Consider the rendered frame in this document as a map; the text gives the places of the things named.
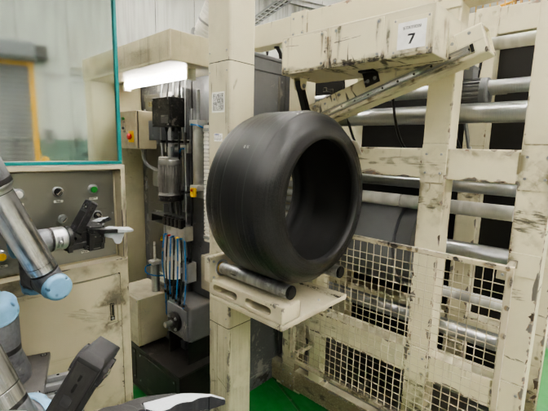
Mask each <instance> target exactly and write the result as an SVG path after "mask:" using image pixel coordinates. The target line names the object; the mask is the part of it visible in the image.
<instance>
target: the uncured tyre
mask: <svg viewBox="0 0 548 411"><path fill-rule="evenodd" d="M292 112H296V111H288V112H274V113H260V114H258V115H255V116H253V117H251V118H249V119H247V120H245V121H243V122H242V123H240V124H239V125H237V126H236V127H235V128H234V129H233V130H232V131H231V132H230V133H229V134H228V135H227V136H226V138H225V139H224V140H223V142H222V143H221V144H220V146H219V148H218V150H217V152H216V154H215V156H214V159H213V161H212V164H211V167H210V172H209V175H208V179H207V185H206V194H205V204H206V213H207V218H208V222H209V225H210V230H211V232H212V235H213V237H214V239H215V241H216V243H217V245H218V246H219V248H220V249H221V250H222V251H223V252H224V253H225V254H226V255H227V256H228V257H229V258H230V259H231V260H232V261H233V262H234V263H235V264H237V265H238V266H240V267H243V268H244V269H247V270H249V271H252V272H256V273H258V274H261V275H263V276H267V277H270V278H272V279H275V280H278V281H281V282H285V283H304V282H308V281H312V280H314V279H316V278H317V277H318V276H320V275H322V274H323V273H325V272H326V271H328V270H329V269H330V268H331V267H332V266H333V265H334V264H335V263H336V262H337V261H338V260H339V259H340V258H341V257H342V256H343V254H344V252H345V251H346V249H347V247H348V246H349V244H350V242H351V239H352V237H353V235H354V232H355V230H356V226H357V223H358V220H359V217H360V208H361V202H362V192H363V181H362V172H361V166H360V159H359V157H358V154H357V151H356V148H355V146H354V144H353V143H352V141H351V139H350V137H349V136H348V135H347V133H346V132H345V130H344V129H343V128H342V127H341V126H340V125H339V124H338V123H337V122H336V121H335V120H334V119H333V118H332V117H329V116H327V115H325V114H323V113H318V112H315V111H311V110H302V112H305V113H301V114H299V115H297V114H294V113H292ZM244 143H247V144H251V145H250V147H249V149H248V150H241V149H242V147H243V145H244ZM291 175H292V179H293V193H292V199H291V203H290V207H289V211H288V214H287V215H286V217H285V201H286V194H287V190H288V186H289V181H290V177H291Z"/></svg>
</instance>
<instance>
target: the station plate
mask: <svg viewBox="0 0 548 411"><path fill-rule="evenodd" d="M426 24H427V18H423V19H420V20H412V21H409V22H404V23H400V24H399V25H398V37H397V48H396V50H397V51H398V50H404V49H409V48H414V47H420V46H425V44H426Z"/></svg>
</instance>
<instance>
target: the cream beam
mask: <svg viewBox="0 0 548 411"><path fill-rule="evenodd" d="M423 18H427V24H426V44H425V46H420V47H414V48H409V49H404V50H398V51H397V50H396V48H397V37H398V25H399V24H400V23H404V22H409V21H412V20H420V19H423ZM461 31H462V22H461V21H460V20H459V19H457V18H456V17H455V16H454V15H452V14H451V13H450V12H449V11H447V10H446V9H445V8H444V7H442V6H441V5H440V4H439V3H438V2H431V3H427V4H423V5H420V6H416V7H410V8H406V9H403V10H399V11H393V12H389V13H386V14H382V15H376V16H372V17H369V18H365V19H362V20H356V21H352V22H348V23H345V24H339V25H335V26H331V27H328V28H324V29H317V30H314V31H311V32H307V33H301V34H297V35H294V36H290V37H287V38H283V44H282V75H283V76H286V77H296V76H305V77H309V78H310V79H307V81H308V82H314V83H323V82H336V81H343V80H351V79H357V78H363V75H362V73H358V71H360V70H366V69H375V70H376V71H378V72H380V71H382V70H386V69H397V68H404V67H411V66H417V65H424V64H434V63H441V62H445V61H446V60H447V59H448V57H449V44H450V37H452V36H453V35H455V34H457V33H460V32H461Z"/></svg>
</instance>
